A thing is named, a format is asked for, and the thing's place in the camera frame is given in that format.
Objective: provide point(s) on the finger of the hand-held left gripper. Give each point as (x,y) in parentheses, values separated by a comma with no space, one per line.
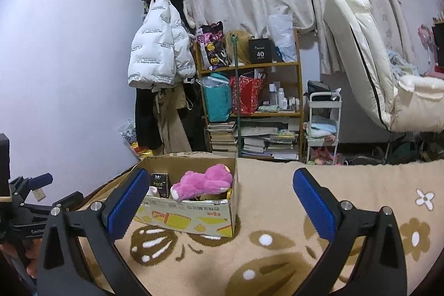
(40,182)
(71,199)

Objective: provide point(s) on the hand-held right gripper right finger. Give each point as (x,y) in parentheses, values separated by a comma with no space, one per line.
(314,206)

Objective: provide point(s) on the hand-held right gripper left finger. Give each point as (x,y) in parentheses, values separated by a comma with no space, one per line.
(123,209)

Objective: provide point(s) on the small black printed box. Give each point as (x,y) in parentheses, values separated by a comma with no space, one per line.
(159,185)

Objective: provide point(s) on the pink plush toy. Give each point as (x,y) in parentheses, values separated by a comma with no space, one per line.
(197,183)

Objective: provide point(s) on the yellow plush toy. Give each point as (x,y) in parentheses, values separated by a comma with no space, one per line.
(229,195)

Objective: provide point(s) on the pink soft toys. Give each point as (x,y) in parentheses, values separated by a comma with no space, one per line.
(322,153)

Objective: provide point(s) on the person's left hand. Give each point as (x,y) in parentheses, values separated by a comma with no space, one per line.
(33,256)

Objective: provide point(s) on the beige floral blanket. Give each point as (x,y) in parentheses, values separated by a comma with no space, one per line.
(277,185)

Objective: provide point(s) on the plastic snack bag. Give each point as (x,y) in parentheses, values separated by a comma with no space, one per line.
(128,136)

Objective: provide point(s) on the light blue towel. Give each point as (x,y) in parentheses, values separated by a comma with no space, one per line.
(322,127)

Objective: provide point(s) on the black hanging garment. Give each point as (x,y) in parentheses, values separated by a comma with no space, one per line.
(145,122)

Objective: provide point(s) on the khaki coat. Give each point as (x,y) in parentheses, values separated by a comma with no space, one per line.
(170,129)

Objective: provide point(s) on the mint green pouch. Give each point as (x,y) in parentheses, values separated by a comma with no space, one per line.
(269,108)

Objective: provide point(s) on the cluster of toiletry bottles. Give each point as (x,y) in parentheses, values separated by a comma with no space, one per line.
(281,101)

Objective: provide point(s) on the white trolley cart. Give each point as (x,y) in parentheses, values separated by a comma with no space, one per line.
(324,96)

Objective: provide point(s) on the stack of books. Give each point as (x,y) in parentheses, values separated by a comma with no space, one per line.
(222,136)

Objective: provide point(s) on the black bag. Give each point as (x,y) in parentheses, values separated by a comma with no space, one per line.
(317,87)

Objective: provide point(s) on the red patterned bag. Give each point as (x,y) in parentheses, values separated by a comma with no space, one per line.
(244,95)

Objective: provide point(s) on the green pole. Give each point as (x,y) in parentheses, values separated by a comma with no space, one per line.
(237,91)

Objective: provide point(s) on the teal bag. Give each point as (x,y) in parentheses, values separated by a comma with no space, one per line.
(216,101)

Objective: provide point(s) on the wooden shelf unit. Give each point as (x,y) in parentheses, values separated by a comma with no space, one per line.
(263,64)

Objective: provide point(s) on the white puffer jacket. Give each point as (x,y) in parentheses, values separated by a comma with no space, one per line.
(152,49)

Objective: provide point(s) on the black cardboard box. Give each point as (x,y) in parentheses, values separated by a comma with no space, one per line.
(260,51)

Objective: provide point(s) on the light blue clothes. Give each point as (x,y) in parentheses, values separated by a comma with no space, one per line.
(399,63)

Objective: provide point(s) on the white padded recliner chair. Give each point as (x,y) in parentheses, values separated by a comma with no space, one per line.
(353,39)

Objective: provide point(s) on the blonde wig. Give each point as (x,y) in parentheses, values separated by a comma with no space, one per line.
(242,46)

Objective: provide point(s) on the white plastic bag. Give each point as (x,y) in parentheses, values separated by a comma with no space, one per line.
(281,32)

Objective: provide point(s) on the dark cartoon printed bag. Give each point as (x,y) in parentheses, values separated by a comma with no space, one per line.
(211,46)

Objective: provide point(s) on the pink desk fan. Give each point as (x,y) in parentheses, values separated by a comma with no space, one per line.
(425,34)

